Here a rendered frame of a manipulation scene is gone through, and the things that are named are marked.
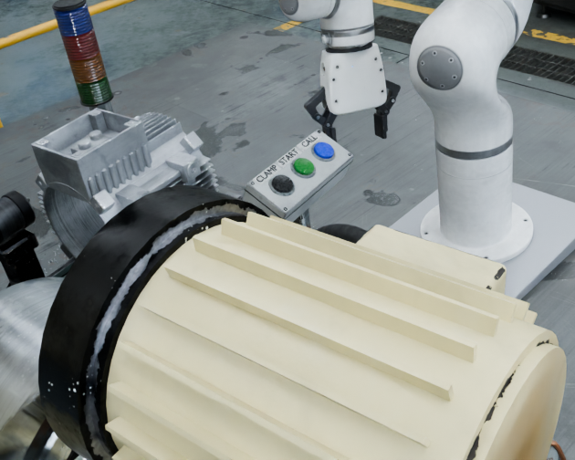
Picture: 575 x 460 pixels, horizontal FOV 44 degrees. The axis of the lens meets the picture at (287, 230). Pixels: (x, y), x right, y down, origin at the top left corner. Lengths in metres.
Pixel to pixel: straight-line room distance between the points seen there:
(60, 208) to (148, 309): 0.78
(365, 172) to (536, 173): 0.34
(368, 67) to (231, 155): 0.54
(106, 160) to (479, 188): 0.57
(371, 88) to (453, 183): 0.20
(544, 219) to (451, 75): 0.41
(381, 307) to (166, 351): 0.11
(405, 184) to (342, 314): 1.12
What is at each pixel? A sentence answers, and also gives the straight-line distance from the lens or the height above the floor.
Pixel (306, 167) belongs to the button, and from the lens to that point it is 1.00.
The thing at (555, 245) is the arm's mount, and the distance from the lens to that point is 1.26.
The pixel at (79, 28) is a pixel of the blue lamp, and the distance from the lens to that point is 1.36.
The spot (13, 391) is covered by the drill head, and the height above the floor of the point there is 1.15.
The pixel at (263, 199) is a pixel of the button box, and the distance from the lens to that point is 0.96.
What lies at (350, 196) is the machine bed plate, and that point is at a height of 0.80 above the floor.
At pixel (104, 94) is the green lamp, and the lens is 1.40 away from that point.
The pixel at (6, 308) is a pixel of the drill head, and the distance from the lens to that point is 0.72.
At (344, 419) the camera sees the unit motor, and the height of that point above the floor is 1.34.
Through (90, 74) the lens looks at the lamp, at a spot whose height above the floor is 1.09.
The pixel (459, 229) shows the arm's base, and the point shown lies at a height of 0.86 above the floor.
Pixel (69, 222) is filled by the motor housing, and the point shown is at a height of 0.99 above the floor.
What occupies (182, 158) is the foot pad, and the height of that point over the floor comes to 1.08.
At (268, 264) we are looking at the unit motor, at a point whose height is 1.36.
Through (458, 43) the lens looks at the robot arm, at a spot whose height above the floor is 1.21.
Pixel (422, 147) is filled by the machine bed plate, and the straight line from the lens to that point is 1.57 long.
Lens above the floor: 1.58
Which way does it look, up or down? 36 degrees down
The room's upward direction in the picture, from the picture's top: 8 degrees counter-clockwise
